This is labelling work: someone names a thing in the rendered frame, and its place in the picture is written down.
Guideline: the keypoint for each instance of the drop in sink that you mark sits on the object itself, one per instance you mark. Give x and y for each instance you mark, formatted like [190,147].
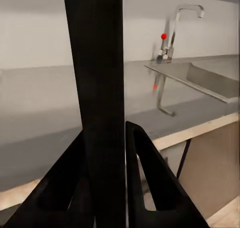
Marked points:
[218,78]

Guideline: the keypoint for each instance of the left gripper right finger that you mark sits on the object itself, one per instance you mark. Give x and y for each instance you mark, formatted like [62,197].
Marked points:
[174,207]

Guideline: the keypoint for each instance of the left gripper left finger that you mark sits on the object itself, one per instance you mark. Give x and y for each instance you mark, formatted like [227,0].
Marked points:
[63,198]

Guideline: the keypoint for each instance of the poster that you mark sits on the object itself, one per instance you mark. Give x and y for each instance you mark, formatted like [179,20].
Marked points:
[96,38]

